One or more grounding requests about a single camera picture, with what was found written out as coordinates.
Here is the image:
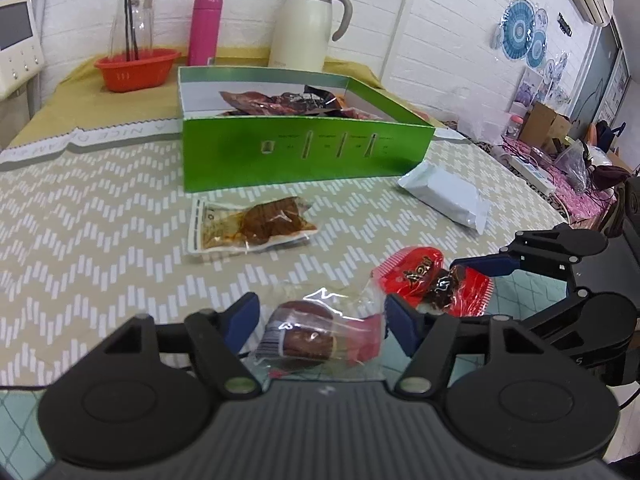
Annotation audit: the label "green cardboard box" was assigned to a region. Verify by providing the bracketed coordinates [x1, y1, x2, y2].
[178, 66, 435, 193]

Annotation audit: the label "dark red foil snack bag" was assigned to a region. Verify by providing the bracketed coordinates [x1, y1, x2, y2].
[219, 86, 383, 120]

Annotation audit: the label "olive yellow tablecloth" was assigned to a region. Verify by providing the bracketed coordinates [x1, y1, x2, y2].
[4, 47, 443, 148]

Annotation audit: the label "white screen appliance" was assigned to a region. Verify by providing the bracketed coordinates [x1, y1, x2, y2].
[0, 0, 46, 100]

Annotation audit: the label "white power strip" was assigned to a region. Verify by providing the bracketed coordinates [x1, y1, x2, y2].
[506, 155, 556, 197]

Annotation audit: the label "glass carafe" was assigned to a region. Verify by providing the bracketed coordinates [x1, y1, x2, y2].
[107, 0, 154, 62]

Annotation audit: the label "braised meat clear packet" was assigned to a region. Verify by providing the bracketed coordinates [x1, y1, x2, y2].
[186, 196, 319, 255]

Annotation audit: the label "pink water bottle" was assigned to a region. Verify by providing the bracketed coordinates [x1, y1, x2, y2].
[188, 0, 224, 66]

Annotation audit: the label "red dark candy packet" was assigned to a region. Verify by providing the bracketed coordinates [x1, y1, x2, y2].
[371, 246, 494, 318]

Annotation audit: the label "black stirring stick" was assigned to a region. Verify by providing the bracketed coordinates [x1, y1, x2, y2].
[124, 0, 139, 62]

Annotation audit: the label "red plastic basket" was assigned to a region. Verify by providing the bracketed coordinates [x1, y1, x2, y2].
[94, 48, 180, 93]

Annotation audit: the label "blue decorative plates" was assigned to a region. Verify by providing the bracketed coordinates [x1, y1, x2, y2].
[489, 0, 568, 84]

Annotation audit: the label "beige chevron mat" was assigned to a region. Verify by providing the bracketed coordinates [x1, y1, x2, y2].
[1, 119, 561, 388]

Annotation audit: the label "cream thermos jug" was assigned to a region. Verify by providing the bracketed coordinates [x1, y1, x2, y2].
[268, 0, 352, 72]

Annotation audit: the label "brown sausage clear packet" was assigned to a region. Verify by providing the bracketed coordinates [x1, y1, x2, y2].
[250, 283, 386, 380]

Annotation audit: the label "white foil snack packet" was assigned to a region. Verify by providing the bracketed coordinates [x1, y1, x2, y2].
[398, 162, 490, 235]

